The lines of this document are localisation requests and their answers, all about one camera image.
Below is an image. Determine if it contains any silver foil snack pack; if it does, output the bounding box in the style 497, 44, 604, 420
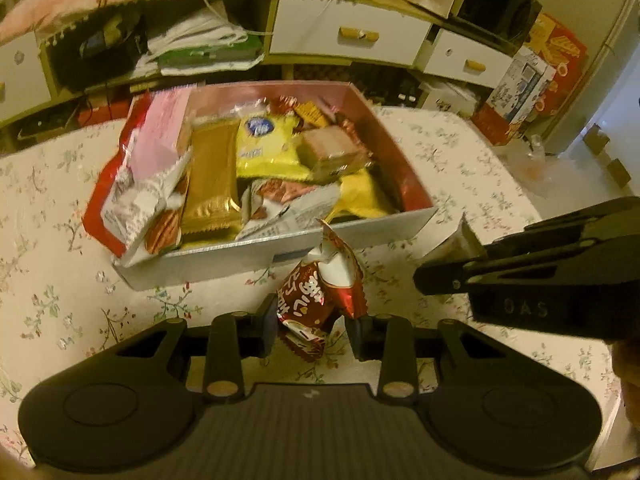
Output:
422, 214, 487, 266

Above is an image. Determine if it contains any red snack wrapper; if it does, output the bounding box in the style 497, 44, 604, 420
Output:
277, 221, 368, 362

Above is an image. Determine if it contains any pink snack pack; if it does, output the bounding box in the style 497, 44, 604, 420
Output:
129, 86, 193, 182

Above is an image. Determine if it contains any person's right hand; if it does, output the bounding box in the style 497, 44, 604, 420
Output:
612, 339, 640, 427

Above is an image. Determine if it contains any pink cardboard box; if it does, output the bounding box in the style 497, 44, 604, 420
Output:
114, 81, 435, 290

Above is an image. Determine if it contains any yellow snack pack right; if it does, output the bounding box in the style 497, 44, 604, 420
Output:
326, 169, 397, 222

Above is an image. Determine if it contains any gold foil snack pack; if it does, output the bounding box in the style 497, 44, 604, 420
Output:
181, 119, 242, 236

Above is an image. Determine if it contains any brown wafer snack pack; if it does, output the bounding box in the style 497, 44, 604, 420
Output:
296, 126, 371, 183

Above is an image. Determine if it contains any yellow pack blue logo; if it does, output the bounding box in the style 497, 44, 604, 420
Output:
236, 114, 311, 181

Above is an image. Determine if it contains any large red snack bag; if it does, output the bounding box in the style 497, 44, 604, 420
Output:
81, 90, 193, 259

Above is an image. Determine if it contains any floral tablecloth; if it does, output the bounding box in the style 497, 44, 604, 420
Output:
0, 107, 622, 466

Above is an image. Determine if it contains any red orange carton box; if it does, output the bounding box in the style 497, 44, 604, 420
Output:
525, 13, 587, 117

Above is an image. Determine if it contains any far right white drawer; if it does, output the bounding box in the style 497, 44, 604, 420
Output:
416, 28, 512, 88

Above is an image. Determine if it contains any black microwave oven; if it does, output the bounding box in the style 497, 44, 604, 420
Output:
450, 0, 542, 51

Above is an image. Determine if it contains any stack of papers and folders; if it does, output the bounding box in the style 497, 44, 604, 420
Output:
132, 0, 264, 76

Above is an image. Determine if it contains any left white drawer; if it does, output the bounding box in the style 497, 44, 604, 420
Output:
0, 32, 51, 122

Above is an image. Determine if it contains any white drawer with wooden handle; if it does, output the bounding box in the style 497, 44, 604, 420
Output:
269, 0, 432, 66

